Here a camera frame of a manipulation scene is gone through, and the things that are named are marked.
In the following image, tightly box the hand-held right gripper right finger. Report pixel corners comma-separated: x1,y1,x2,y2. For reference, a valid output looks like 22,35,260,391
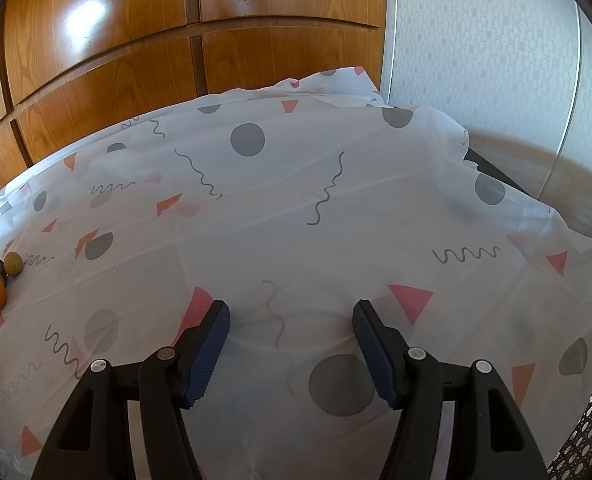
352,299,549,480

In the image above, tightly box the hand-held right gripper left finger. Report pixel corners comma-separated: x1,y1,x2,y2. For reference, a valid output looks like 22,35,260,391
31,300,231,480

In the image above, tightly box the white patterned tablecloth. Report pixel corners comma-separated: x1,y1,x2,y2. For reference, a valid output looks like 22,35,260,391
0,66,592,480

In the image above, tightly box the wooden wardrobe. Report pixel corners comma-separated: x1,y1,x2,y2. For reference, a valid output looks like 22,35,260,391
0,0,391,211

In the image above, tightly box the white vertical wall trim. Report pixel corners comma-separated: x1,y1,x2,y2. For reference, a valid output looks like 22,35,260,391
380,0,407,107
540,2,585,202

